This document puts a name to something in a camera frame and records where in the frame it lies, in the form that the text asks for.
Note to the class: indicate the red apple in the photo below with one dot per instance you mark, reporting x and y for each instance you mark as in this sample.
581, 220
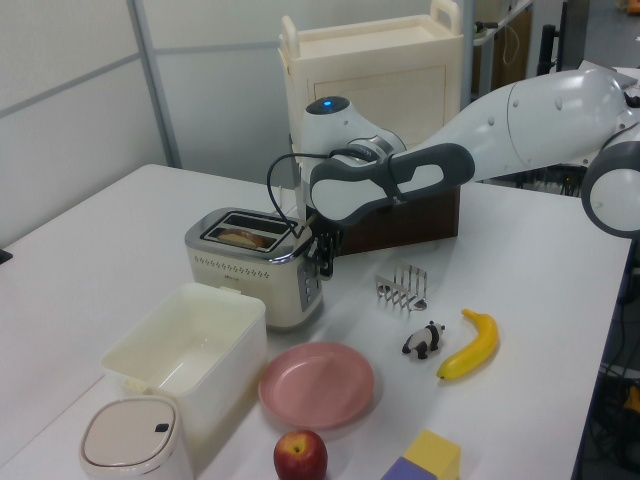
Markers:
300, 457

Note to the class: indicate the purple foam block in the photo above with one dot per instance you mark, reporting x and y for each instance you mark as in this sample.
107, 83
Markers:
407, 471

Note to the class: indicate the grey partition post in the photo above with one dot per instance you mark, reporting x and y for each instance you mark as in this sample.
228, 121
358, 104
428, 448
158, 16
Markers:
157, 85

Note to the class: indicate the cream wooden cabinet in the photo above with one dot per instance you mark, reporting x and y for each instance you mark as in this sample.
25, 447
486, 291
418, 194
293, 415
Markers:
380, 75

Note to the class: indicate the small cream lidded bin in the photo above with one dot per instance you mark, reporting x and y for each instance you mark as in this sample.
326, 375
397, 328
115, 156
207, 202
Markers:
130, 440

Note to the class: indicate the cream chrome two-slot toaster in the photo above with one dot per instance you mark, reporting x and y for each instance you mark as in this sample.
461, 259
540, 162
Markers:
240, 280

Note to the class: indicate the yellow foam block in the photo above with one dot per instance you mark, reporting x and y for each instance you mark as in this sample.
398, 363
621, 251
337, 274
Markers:
435, 450

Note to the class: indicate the toast bread slice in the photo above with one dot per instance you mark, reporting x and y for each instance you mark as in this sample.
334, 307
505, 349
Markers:
240, 237

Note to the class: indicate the black monitor stand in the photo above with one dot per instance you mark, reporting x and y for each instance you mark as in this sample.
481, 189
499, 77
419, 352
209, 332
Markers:
548, 50

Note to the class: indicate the yellow banana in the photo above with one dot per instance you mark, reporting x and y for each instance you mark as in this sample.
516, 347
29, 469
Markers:
475, 350

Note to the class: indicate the yellow black device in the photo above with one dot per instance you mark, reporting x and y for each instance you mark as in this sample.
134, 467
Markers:
631, 400

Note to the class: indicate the white rectangular plastic container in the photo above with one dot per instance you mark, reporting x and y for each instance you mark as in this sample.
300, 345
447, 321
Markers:
210, 360

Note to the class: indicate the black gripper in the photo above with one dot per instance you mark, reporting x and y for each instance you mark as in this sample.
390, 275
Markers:
330, 237

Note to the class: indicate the black flat object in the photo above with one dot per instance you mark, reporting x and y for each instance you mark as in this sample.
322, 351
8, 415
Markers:
5, 256

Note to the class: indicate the metal toast rack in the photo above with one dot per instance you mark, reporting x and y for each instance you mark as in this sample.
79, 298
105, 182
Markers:
402, 290

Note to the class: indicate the pink plate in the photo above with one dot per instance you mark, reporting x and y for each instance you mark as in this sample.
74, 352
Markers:
316, 385

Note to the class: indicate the dark brown drawer unit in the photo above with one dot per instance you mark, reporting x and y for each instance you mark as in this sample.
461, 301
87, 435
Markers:
420, 220

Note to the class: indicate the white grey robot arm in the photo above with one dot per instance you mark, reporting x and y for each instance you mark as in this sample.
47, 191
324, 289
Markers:
500, 130

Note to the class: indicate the panda figurine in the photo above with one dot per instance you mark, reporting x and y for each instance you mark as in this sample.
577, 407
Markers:
422, 342

